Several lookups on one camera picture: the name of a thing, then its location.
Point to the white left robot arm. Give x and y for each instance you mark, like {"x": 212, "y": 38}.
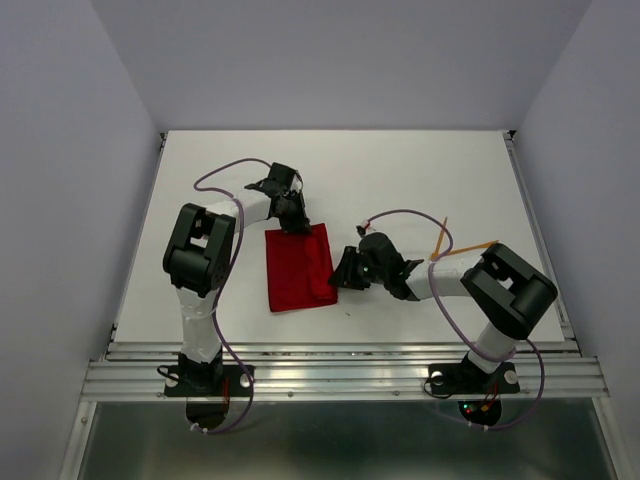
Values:
{"x": 205, "y": 242}

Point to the orange plastic fork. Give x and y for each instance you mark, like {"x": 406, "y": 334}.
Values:
{"x": 440, "y": 240}

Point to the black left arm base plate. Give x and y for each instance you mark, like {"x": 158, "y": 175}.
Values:
{"x": 232, "y": 382}

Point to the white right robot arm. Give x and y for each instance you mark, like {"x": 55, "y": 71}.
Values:
{"x": 512, "y": 294}

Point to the red cloth napkin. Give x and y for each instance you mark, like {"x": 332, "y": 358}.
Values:
{"x": 298, "y": 269}

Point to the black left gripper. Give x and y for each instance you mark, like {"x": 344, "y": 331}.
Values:
{"x": 299, "y": 225}

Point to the aluminium rail frame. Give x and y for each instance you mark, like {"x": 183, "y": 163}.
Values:
{"x": 349, "y": 411}

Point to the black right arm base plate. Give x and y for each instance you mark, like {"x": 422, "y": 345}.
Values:
{"x": 465, "y": 378}

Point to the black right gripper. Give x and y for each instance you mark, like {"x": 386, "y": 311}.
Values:
{"x": 343, "y": 274}

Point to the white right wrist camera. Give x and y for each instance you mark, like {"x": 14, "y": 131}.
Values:
{"x": 365, "y": 229}

